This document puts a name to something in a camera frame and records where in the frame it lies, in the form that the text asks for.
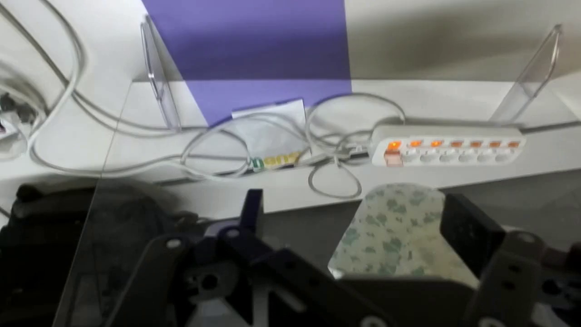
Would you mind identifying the green patterned cloth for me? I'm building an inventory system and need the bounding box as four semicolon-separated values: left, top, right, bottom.
328;183;479;287

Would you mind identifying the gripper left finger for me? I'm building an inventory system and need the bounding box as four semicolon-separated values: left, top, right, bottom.
107;189;395;327

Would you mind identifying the white device with black plugs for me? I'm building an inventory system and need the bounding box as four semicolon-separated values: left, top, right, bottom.
0;61;51;160

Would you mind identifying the purple paper sheet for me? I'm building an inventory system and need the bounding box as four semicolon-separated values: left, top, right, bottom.
142;0;353;127

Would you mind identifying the black bag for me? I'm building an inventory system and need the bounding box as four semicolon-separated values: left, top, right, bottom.
0;182;182;327

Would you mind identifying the transparent acrylic screen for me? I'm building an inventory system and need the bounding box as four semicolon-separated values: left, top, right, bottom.
54;15;581;327

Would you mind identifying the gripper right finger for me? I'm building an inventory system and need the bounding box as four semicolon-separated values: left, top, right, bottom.
439;194;581;327

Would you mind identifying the white power strip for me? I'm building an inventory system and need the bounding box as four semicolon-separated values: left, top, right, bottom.
369;123;527;168

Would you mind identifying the white cable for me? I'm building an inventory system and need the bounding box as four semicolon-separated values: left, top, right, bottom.
26;0;255;178
305;92;407;153
0;2;318;139
308;157;364;200

